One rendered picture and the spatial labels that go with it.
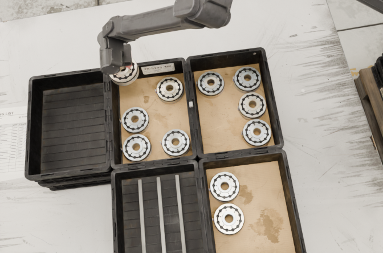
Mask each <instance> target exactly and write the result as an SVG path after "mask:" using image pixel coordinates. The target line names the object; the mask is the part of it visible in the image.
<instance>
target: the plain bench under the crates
mask: <svg viewBox="0 0 383 253"><path fill-rule="evenodd" d="M174 3H175V0H130V1H123V2H116V3H110V4H106V5H98V6H92V7H85V8H81V9H74V10H68V11H61V12H57V13H51V14H44V15H37V16H33V17H27V18H20V19H13V20H9V21H3V22H0V109H2V108H13V107H24V106H27V102H28V81H29V79H30V77H32V76H38V75H47V74H56V73H61V72H70V71H78V70H87V69H92V68H100V56H99V48H100V45H99V43H98V42H97V36H98V34H99V33H100V32H101V31H102V27H103V26H104V25H105V24H106V23H107V22H108V21H109V19H110V18H111V17H114V16H117V15H119V16H123V15H135V14H139V13H143V12H146V11H151V10H155V9H159V8H162V7H167V6H171V5H174ZM230 12H231V19H230V22H229V24H228V25H227V26H225V27H221V28H219V29H216V28H212V29H210V28H207V27H205V28H202V29H187V30H180V31H173V32H166V33H162V34H156V35H149V36H143V37H140V38H139V39H136V41H132V42H128V43H127V44H130V45H131V49H132V50H131V53H132V58H133V59H134V60H135V61H136V63H140V62H149V61H154V60H163V59H171V58H184V59H185V60H186V59H187V57H189V56H194V55H202V54H211V53H216V52H225V51H234V50H242V49H247V48H256V47H263V48H264V49H265V51H266V56H267V61H268V66H269V70H270V75H271V81H272V86H273V90H274V95H275V100H276V106H277V109H278V115H279V120H280V125H281V129H282V134H283V140H284V147H283V148H282V149H283V150H285V151H286V153H287V159H288V164H289V167H290V173H291V178H292V184H293V187H294V192H295V198H296V203H297V207H298V212H299V217H300V223H301V228H302V232H303V237H304V242H305V247H306V251H307V253H383V167H382V163H381V160H380V157H379V155H378V151H377V148H376V145H375V143H374V139H373V136H372V133H371V131H370V127H369V125H368V122H367V119H366V116H365V113H364V110H363V107H362V104H361V101H360V98H359V95H358V92H357V89H356V86H355V83H354V81H353V77H352V74H351V71H350V69H349V65H348V62H347V59H346V57H345V54H344V50H343V47H342V45H341V42H340V39H339V36H338V33H337V30H336V27H335V24H334V21H333V18H332V15H331V12H330V9H329V6H328V3H327V0H233V2H232V5H231V9H230ZM0 253H113V227H112V196H111V184H107V185H99V186H89V187H80V188H75V189H66V190H57V191H51V190H50V189H49V188H46V187H42V186H40V185H38V183H37V182H34V181H29V180H27V179H26V178H25V177H22V178H16V179H10V180H7V181H1V182H0Z"/></svg>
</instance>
